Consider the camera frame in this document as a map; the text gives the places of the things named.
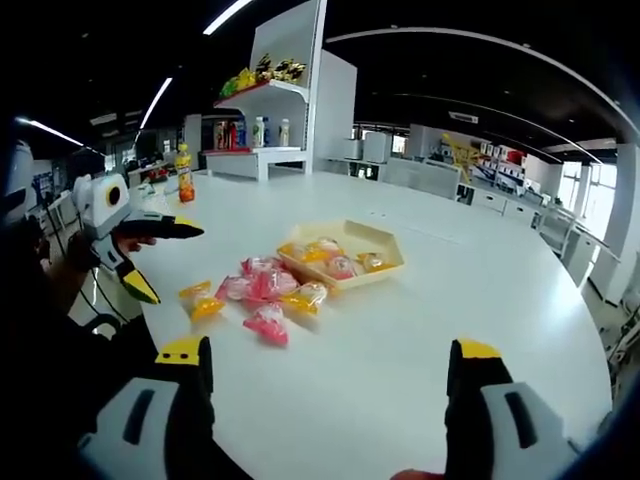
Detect red snack packages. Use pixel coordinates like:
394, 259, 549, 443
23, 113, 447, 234
212, 119, 236, 151

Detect person's left hand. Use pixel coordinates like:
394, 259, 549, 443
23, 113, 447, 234
113, 236, 159, 253

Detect white table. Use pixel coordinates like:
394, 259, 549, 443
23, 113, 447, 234
137, 169, 615, 480

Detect white worn device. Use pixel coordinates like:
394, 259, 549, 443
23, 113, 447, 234
2, 139, 40, 224

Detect yellow frame structure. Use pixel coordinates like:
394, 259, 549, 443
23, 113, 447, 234
442, 132, 484, 184

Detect orange juice bottle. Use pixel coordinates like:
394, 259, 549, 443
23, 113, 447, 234
175, 143, 197, 204

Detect pink marshmallow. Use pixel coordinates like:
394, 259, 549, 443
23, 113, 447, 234
324, 254, 359, 281

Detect yellow marshmallow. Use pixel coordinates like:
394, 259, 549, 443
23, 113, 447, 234
307, 237, 346, 261
278, 240, 314, 264
357, 252, 389, 274

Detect straight ceiling light strip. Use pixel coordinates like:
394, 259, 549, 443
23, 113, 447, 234
138, 77, 175, 130
14, 116, 85, 148
202, 0, 257, 36

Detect person's right hand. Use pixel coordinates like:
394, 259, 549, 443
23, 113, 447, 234
392, 467, 446, 480

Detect person in black shirt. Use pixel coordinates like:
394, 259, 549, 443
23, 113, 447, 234
0, 219, 166, 480

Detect yellow green snack bag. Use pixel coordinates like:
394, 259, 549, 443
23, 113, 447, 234
220, 67, 257, 99

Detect white mini fridge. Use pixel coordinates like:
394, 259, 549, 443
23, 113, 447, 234
363, 130, 392, 164

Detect black wristband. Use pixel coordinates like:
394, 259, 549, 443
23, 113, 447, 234
67, 234, 101, 274

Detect white display shelf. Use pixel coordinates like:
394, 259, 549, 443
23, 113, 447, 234
199, 0, 359, 182

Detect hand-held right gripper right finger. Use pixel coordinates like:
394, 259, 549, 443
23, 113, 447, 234
444, 338, 584, 480

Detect cream hexagonal bowl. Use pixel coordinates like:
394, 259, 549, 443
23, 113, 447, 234
276, 218, 406, 292

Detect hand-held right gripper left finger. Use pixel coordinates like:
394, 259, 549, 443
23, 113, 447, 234
77, 334, 216, 480

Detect row of white red boxes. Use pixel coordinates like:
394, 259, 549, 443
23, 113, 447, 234
477, 142, 531, 174

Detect black yellow snack bag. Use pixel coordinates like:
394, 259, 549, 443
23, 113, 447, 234
274, 58, 307, 84
255, 52, 277, 84

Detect white drawer cabinets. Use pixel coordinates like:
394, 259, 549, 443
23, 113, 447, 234
472, 187, 544, 226

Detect pile of marshmallows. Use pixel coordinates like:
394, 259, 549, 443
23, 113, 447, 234
178, 255, 331, 347

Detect white window side desks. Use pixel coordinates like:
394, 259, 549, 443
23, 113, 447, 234
537, 204, 624, 306

